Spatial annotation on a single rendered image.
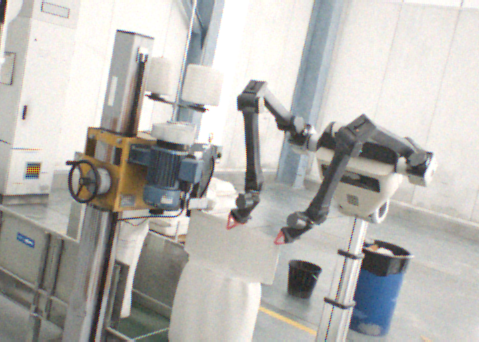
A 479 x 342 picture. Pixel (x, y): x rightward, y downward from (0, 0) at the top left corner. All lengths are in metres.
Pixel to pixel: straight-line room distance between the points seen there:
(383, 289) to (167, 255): 1.95
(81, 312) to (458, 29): 8.98
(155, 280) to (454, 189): 7.71
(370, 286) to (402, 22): 7.09
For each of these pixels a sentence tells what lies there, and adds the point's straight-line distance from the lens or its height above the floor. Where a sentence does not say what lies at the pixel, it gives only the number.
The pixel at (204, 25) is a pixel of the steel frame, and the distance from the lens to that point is 8.82.
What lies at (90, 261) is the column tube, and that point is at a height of 0.78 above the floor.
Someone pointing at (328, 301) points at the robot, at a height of 0.68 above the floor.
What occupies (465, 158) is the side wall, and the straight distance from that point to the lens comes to 10.57.
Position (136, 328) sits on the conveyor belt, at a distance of 3.14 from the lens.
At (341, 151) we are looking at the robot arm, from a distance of 2.32.
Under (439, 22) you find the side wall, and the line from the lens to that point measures 10.97.
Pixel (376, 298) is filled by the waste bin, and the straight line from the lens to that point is 4.79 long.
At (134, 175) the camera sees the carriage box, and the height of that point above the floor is 1.18.
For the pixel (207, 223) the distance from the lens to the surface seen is 2.83.
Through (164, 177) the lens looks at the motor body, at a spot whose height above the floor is 1.22.
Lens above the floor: 1.64
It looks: 8 degrees down
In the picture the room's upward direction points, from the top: 12 degrees clockwise
